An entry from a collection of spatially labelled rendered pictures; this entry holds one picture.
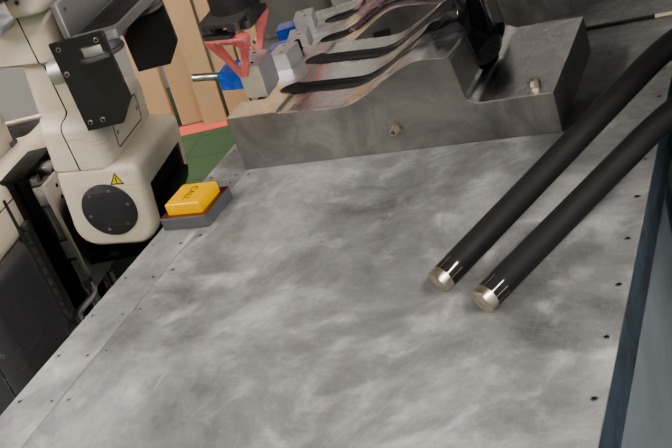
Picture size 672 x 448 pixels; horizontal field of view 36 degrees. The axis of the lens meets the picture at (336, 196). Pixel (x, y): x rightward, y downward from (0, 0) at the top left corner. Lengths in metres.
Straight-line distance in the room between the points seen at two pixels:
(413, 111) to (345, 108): 0.10
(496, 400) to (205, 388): 0.33
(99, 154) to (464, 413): 1.02
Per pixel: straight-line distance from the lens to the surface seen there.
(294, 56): 1.70
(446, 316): 1.11
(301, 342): 1.15
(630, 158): 1.19
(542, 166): 1.19
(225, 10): 1.48
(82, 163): 1.85
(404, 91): 1.44
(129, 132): 1.91
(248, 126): 1.56
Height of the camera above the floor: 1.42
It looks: 26 degrees down
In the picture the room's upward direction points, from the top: 20 degrees counter-clockwise
